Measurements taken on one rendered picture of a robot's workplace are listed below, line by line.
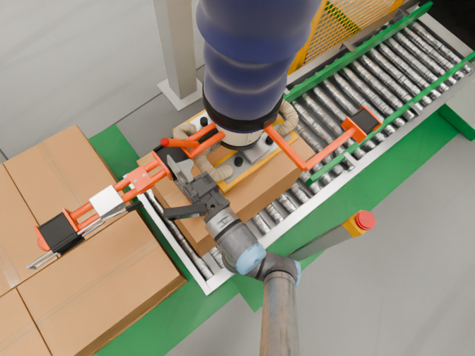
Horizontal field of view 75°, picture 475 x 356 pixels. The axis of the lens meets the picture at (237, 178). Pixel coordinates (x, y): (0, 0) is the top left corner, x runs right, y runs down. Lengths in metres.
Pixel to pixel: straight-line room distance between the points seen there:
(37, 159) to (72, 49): 1.37
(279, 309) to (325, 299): 1.40
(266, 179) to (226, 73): 0.61
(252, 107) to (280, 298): 0.48
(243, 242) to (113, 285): 0.90
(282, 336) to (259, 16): 0.62
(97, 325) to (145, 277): 0.27
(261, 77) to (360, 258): 1.79
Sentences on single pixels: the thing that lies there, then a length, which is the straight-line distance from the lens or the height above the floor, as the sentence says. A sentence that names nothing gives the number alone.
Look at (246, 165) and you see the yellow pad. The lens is 1.03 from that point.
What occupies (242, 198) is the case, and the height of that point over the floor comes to 0.95.
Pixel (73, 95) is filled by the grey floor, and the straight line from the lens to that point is 2.75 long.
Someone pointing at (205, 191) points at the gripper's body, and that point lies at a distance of 0.85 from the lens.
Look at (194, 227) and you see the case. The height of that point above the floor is 0.95.
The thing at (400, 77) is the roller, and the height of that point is 0.54.
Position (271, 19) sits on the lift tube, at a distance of 0.57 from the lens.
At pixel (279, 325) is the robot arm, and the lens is 0.77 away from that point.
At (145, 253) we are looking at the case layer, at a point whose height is 0.54.
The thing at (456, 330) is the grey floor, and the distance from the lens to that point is 2.60.
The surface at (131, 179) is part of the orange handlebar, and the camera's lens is 0.91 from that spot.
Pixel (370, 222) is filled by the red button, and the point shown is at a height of 1.04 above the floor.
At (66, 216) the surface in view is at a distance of 0.92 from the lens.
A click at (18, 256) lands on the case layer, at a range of 1.77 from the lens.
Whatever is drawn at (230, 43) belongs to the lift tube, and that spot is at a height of 1.63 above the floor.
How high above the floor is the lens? 2.07
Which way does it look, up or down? 68 degrees down
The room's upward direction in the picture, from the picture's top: 12 degrees clockwise
